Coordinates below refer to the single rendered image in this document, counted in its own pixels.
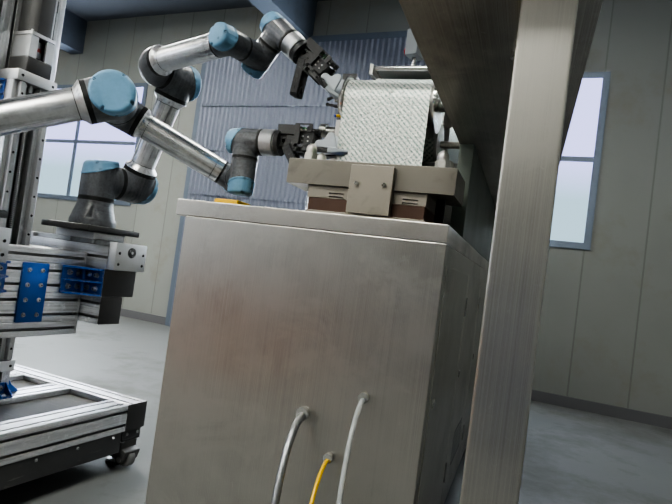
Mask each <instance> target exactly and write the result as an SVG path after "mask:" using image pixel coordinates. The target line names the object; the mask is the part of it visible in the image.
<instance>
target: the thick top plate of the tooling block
mask: <svg viewBox="0 0 672 504"><path fill-rule="evenodd" d="M352 164H358V165H374V166H389V167H395V168H396V176H395V183H394V191H393V192H406V193H418V194H428V195H429V196H430V197H431V198H432V200H433V201H434V202H435V203H436V200H437V199H441V200H446V205H448V206H460V207H462V205H463V197H464V189H465V181H464V179H463V177H462V175H461V174H460V172H459V170H458V168H446V167H430V166H414V165H398V164H383V163H367V162H351V161H335V160H320V159H304V158H290V159H289V166H288V173H287V181H286V182H287V183H289V184H291V185H293V186H296V187H298V188H300V189H302V190H304V191H306V192H307V190H308V188H309V185H319V186H331V187H343V188H349V181H350V174H351V166H352Z"/></svg>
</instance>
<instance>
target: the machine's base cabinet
mask: <svg viewBox="0 0 672 504"><path fill-rule="evenodd" d="M487 275H488V271H486V270H485V269H483V268H482V267H480V266H479V265H477V264H476V263H474V262H472V261H471V260H469V259H468V258H466V257H465V256H463V255H462V254H460V253H459V252H457V251H456V250H454V249H453V248H451V247H450V246H448V245H447V244H443V243H433V242H424V241H415V240H406V239H396V238H387V237H378V236H369V235H360V234H350V233H341V232H332V231H323V230H314V229H304V228H295V227H286V226H277V225H267V224H258V223H249V222H240V221H231V220H221V219H212V218H203V217H194V216H186V219H185V226H184V233H183V240H182V247H181V254H180V261H179V268H178V275H177V282H176V289H175V296H174V303H173V310H172V317H171V324H170V331H169V338H168V345H167V352H166V359H165V366H164V373H163V380H162V387H161V394H160V401H159V408H158V415H157V422H156V429H155V436H154V444H153V451H152V458H151V465H150V472H149V479H148V486H147V493H146V500H145V504H271V500H272V495H273V490H274V485H275V480H276V475H277V471H278V467H279V463H280V459H281V455H282V451H283V448H284V444H285V441H286V439H287V436H288V433H289V430H290V428H291V426H292V423H293V421H294V420H295V418H296V410H297V409H298V408H299V407H302V406H305V407H307V408H308V409H309V410H310V416H309V418H308V419H306V420H304V421H303V422H302V423H301V425H300V427H299V429H298V432H297V434H296V437H295V440H294V443H293V446H292V449H291V452H290V456H289V460H288V464H287V468H286V472H285V477H284V481H283V486H282V491H281V496H280V502H279V504H309V503H310V499H311V495H312V491H313V488H314V485H315V482H316V479H317V476H318V473H319V471H320V468H321V466H322V464H323V455H324V454H326V453H327V452H330V453H332V454H333V456H334V459H333V461H332V462H331V463H330V464H327V466H326V468H325V470H324V472H323V475H322V477H321V480H320V483H319V486H318V490H317V493H316V497H315V501H314V504H336V502H337V495H338V489H339V483H340V477H341V471H342V465H343V460H344V455H345V449H346V445H347V440H348V436H349V431H350V427H351V424H352V420H353V417H354V413H355V410H356V408H357V405H358V403H359V401H358V395H359V394H360V393H362V392H367V393H368V394H369V396H370V399H369V401H368V402H367V403H365V404H363V407H362V409H361V412H360V415H359V418H358V422H357V426H356V430H355V434H354V438H353V443H352V448H351V453H350V458H349V463H348V469H347V475H346V481H345V487H344V493H343V500H342V504H444V502H445V499H446V497H447V494H448V492H449V489H450V487H451V484H452V481H453V479H454V476H455V474H456V471H457V468H458V466H459V463H460V461H461V458H462V455H463V453H464V450H465V448H466V445H467V437H468V429H469V421H470V413H471V405H472V397H473V389H474V381H475V373H476V364H477V356H478V348H479V340H480V332H481V324H482V316H483V308H484V300H485V292H486V284H487Z"/></svg>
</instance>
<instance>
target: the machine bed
mask: <svg viewBox="0 0 672 504"><path fill-rule="evenodd" d="M176 215H180V216H185V217H186V216H194V217H203V218H212V219H221V220H231V221H240V222H249V223H258V224H267V225H277V226H286V227H295V228H304V229H314V230H323V231H332V232H341V233H350V234H360V235H369V236H378V237H387V238H396V239H406V240H415V241H424V242H433V243H443V244H447V245H448V246H450V247H451V248H453V249H454V250H456V251H457V252H459V253H460V254H462V255H463V256H465V257H466V258H468V259H469V260H471V261H472V262H474V263H476V264H477V265H479V266H480V267H482V268H483V269H485V270H486V271H488V267H489V262H488V261H487V260H486V259H485V258H484V257H482V256H481V255H480V254H479V253H478V252H477V251H476V250H475V249H474V248H473V247H472V246H471V245H470V244H469V243H468V242H466V241H465V240H464V239H463V238H462V237H461V236H460V235H459V234H458V233H457V232H456V231H455V230H454V229H453V228H452V227H450V226H449V225H447V224H437V223H427V222H416V221H406V220H396V219H386V218H375V217H365V216H355V215H344V214H334V213H324V212H313V211H303V210H293V209H282V208H272V207H262V206H252V205H241V204H231V203H221V202H210V201H200V200H190V199H178V200H177V207H176Z"/></svg>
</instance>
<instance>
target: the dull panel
mask: <svg viewBox="0 0 672 504"><path fill-rule="evenodd" d="M457 168H458V170H459V172H460V174H461V175H462V177H463V179H464V181H465V189H464V197H463V205H462V207H460V206H452V212H451V220H450V227H452V228H453V229H454V230H455V231H456V232H457V233H458V234H459V235H460V236H461V237H462V238H463V239H464V240H465V241H466V242H468V243H469V244H470V245H471V246H472V247H473V248H474V249H475V250H476V251H477V252H478V253H479V254H480V255H481V256H482V257H484V258H485V259H486V260H487V261H488V262H489V259H490V251H491V243H492V235H493V227H494V219H495V211H496V208H495V205H494V202H493V199H492V196H491V193H490V190H489V187H488V184H487V181H486V178H485V175H484V172H483V169H482V166H481V163H480V160H479V157H478V154H477V151H476V148H475V145H474V144H463V143H460V149H459V157H458V165H457Z"/></svg>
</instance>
